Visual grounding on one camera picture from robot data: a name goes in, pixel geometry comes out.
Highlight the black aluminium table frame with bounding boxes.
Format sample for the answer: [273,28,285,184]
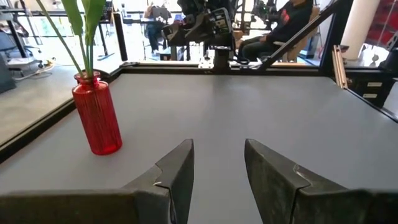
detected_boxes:
[0,0,398,164]

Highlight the wooden slats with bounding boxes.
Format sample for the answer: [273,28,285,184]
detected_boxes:
[330,44,349,90]

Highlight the wooden chair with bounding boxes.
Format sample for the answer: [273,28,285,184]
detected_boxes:
[273,5,321,63]

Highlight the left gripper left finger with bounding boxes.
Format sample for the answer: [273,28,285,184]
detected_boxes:
[0,138,195,224]

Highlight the grey office chair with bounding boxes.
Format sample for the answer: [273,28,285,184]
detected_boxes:
[0,29,44,70]

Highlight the white pillar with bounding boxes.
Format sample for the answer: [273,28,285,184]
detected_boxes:
[340,0,381,60]

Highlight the black box white labels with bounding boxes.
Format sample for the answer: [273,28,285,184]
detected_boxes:
[348,70,396,108]

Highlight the bright red artificial tulip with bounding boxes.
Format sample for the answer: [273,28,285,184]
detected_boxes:
[81,0,107,77]

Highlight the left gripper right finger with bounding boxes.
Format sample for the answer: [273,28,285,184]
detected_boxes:
[244,138,398,224]

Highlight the red ribbed glass vase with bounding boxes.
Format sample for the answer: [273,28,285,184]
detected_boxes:
[72,70,123,156]

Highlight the person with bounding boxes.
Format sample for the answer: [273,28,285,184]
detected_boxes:
[238,0,314,63]
[144,1,177,55]

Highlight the dark red artificial tulip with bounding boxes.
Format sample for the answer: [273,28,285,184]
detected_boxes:
[35,0,85,77]
[60,0,90,77]

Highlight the black post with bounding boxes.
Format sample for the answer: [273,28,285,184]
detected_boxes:
[112,11,129,62]

